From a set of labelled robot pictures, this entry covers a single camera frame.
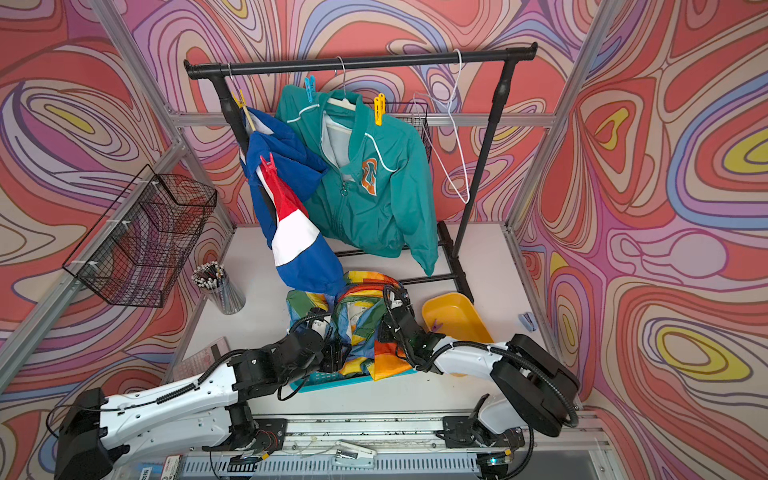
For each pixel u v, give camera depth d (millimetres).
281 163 581
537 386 436
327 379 734
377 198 716
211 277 824
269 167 552
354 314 850
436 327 913
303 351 553
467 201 905
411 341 658
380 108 549
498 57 572
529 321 910
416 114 886
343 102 587
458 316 950
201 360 842
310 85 596
